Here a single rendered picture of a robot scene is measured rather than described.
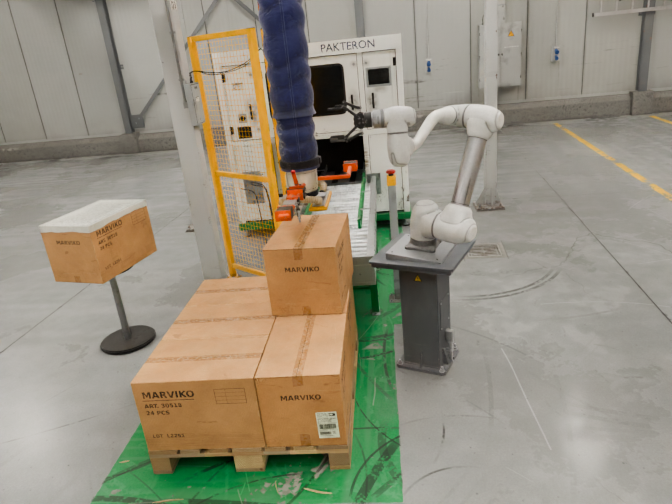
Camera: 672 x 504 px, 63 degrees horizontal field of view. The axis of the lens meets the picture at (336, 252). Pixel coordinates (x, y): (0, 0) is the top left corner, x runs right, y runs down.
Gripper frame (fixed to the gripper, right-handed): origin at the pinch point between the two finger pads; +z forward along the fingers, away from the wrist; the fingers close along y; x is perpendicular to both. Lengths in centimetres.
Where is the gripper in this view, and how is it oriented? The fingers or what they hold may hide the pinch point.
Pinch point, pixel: (331, 123)
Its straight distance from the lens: 279.8
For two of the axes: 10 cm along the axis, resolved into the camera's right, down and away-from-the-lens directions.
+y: 1.0, 9.3, 3.6
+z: -9.9, 0.7, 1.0
